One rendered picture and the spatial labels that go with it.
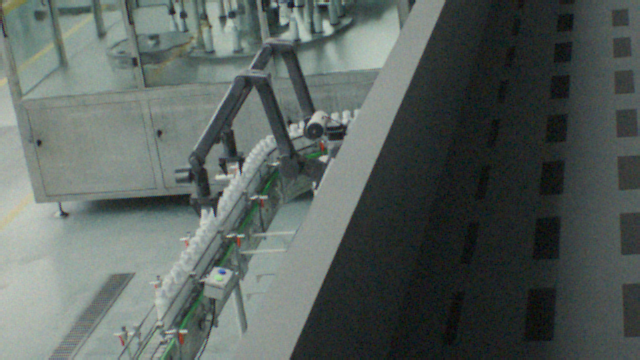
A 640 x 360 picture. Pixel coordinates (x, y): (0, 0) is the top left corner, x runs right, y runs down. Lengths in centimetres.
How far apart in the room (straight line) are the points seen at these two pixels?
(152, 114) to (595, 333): 890
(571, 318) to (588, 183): 10
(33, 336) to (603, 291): 771
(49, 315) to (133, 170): 156
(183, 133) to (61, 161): 93
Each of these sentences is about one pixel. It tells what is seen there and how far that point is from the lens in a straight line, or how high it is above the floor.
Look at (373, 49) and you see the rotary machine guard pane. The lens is 876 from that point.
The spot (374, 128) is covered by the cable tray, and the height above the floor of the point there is 316.
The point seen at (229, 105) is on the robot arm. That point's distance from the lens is 521.
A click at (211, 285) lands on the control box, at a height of 110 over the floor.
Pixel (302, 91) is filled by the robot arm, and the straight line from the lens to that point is 561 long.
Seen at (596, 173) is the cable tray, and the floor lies 310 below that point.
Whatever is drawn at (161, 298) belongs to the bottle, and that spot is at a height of 113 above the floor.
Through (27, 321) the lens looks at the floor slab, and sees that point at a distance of 826.
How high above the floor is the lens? 326
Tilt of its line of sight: 20 degrees down
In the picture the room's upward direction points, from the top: 9 degrees counter-clockwise
